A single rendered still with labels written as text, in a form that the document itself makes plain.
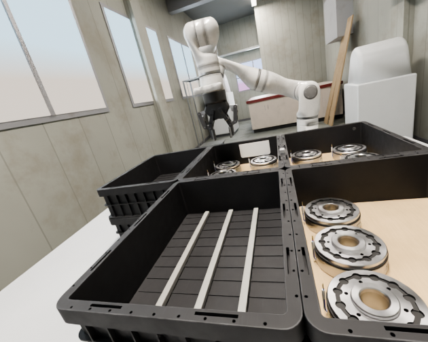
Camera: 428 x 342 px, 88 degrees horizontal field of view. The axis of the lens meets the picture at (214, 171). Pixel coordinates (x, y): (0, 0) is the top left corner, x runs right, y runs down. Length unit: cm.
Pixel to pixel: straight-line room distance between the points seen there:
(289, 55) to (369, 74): 487
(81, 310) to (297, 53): 799
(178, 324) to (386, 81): 332
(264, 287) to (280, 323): 17
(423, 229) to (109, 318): 52
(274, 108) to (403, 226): 555
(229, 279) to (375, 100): 315
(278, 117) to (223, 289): 572
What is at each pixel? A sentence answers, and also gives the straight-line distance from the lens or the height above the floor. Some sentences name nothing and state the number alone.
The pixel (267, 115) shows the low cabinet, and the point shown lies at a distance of 600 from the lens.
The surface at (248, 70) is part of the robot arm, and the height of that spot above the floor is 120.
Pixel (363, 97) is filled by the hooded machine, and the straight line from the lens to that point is 336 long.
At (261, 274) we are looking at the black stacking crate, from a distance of 43.
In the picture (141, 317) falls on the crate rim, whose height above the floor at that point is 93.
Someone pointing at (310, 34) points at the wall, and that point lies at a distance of 818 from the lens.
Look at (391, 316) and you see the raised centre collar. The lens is 35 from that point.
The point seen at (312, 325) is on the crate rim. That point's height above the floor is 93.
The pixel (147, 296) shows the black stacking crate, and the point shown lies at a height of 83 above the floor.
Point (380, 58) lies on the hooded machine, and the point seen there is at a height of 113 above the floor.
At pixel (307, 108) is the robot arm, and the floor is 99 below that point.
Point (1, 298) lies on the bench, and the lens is 102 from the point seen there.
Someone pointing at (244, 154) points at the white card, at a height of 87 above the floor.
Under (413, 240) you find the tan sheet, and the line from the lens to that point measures 52.
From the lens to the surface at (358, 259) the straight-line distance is 41.
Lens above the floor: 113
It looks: 18 degrees down
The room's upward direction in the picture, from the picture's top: 13 degrees counter-clockwise
